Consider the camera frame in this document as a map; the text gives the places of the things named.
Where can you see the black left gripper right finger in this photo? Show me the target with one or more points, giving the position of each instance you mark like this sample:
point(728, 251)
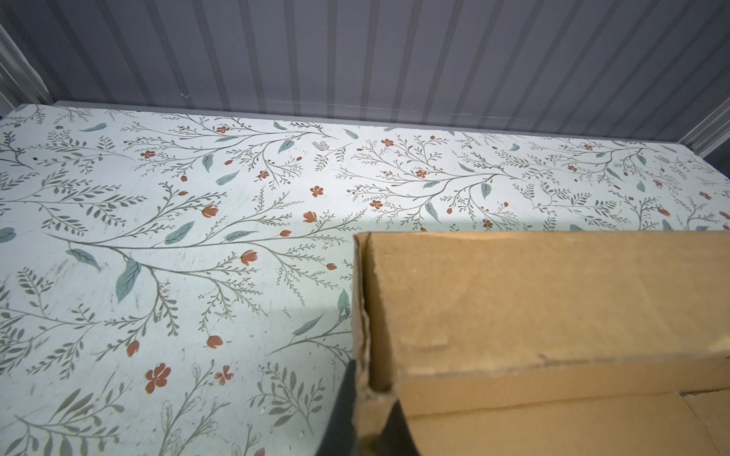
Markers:
point(396, 439)

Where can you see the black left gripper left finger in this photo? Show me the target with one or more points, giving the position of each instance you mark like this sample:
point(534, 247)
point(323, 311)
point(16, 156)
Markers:
point(339, 436)

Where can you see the brown cardboard box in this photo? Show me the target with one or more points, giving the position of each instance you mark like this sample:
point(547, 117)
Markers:
point(552, 343)

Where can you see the aluminium right corner post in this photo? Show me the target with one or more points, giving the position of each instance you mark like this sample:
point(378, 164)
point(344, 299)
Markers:
point(711, 133)

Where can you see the aluminium frame corner post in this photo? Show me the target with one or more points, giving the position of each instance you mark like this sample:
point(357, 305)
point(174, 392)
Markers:
point(20, 82)

